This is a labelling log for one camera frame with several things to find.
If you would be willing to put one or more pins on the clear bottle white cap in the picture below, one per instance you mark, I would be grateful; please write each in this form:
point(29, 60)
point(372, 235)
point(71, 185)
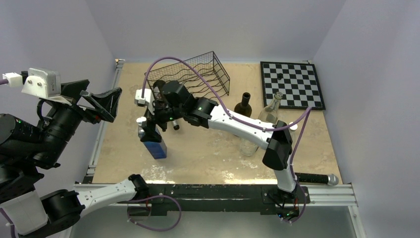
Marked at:
point(291, 131)
point(247, 148)

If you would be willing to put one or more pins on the green wine bottle gold label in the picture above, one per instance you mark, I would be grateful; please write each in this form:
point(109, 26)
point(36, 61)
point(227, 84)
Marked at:
point(175, 124)

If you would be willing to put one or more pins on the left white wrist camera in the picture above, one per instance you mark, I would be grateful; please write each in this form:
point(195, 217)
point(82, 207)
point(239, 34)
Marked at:
point(44, 84)

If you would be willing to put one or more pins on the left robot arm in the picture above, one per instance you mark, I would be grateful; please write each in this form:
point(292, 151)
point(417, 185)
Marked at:
point(25, 148)

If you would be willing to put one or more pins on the black white chessboard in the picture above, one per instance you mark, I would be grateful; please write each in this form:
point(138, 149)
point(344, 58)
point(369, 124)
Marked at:
point(300, 86)

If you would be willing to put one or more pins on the clear uncapped glass bottle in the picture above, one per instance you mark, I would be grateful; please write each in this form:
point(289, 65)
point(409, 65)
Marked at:
point(270, 112)

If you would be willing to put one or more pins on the clear bottle white cap right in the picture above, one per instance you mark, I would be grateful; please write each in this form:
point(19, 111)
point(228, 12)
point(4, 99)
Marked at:
point(291, 131)

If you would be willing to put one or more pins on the black wire wine rack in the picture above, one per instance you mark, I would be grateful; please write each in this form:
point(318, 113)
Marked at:
point(207, 65)

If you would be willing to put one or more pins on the clear bottle white cap left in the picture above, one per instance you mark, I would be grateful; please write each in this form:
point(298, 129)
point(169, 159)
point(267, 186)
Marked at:
point(247, 148)

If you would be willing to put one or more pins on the black silver microphone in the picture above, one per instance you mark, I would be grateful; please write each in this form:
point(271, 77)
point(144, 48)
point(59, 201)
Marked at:
point(331, 179)

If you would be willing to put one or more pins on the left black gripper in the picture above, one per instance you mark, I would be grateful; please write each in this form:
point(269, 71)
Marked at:
point(107, 103)

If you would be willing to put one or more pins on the dark brown wine bottle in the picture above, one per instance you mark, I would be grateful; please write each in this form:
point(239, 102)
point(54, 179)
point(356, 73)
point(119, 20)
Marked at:
point(243, 107)

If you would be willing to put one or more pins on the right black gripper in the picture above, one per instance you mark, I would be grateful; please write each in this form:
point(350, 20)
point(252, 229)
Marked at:
point(150, 135)

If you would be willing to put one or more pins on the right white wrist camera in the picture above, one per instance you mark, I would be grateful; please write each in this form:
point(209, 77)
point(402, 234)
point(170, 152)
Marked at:
point(145, 98)

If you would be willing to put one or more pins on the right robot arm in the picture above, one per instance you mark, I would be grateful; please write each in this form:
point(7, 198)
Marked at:
point(176, 102)

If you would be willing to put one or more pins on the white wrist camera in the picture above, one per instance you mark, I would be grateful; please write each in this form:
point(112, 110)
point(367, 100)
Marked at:
point(44, 84)
point(145, 98)

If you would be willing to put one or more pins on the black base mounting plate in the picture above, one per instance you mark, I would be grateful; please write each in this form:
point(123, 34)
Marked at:
point(265, 199)

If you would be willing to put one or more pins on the blue square glass bottle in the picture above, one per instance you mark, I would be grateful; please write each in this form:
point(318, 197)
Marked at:
point(157, 150)

